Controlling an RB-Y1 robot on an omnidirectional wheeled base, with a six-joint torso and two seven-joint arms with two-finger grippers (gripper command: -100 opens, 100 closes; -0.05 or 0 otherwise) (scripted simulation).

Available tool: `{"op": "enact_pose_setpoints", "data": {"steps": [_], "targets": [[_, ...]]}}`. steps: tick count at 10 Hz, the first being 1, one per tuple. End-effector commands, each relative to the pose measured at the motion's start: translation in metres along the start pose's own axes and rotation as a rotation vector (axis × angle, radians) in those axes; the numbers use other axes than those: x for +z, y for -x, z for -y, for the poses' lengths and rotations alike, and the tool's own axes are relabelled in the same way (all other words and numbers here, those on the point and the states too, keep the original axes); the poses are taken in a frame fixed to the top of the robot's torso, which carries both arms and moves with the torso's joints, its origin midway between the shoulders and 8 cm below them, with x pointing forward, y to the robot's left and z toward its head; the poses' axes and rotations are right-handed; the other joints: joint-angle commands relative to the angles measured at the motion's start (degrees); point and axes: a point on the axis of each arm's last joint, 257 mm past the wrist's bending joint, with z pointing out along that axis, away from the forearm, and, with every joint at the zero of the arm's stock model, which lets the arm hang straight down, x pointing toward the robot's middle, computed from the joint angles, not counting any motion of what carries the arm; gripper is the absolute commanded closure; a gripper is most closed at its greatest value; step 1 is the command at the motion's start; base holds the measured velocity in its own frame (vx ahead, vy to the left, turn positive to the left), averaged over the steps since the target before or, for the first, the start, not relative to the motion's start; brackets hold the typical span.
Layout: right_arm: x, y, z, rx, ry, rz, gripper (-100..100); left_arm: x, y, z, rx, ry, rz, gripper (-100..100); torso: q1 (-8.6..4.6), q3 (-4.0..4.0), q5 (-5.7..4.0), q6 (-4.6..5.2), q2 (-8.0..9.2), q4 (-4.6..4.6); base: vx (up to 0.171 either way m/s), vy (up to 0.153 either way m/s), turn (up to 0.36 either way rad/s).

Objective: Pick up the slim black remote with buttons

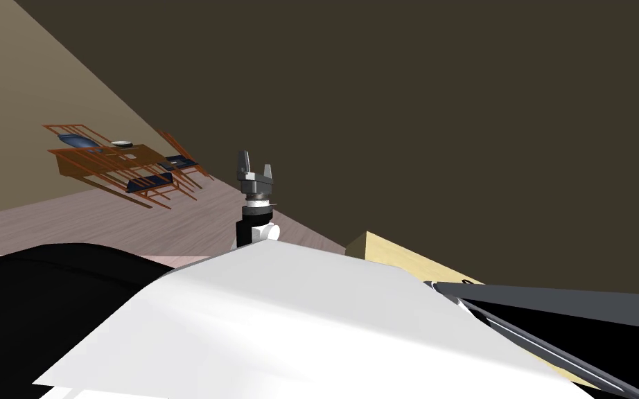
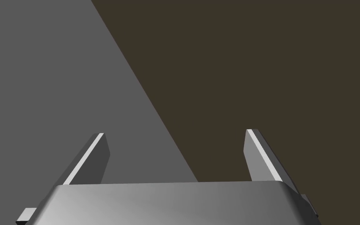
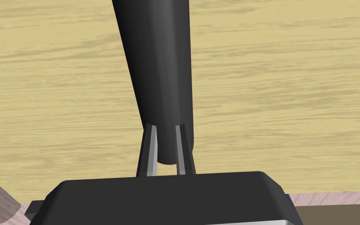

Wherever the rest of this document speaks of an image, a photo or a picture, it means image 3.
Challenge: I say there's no dark grey bar handle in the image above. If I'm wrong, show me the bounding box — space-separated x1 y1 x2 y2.
111 0 195 166

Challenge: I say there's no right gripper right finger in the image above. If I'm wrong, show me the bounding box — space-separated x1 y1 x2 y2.
175 123 196 176

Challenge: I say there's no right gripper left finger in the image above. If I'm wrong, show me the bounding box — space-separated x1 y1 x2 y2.
136 123 159 178

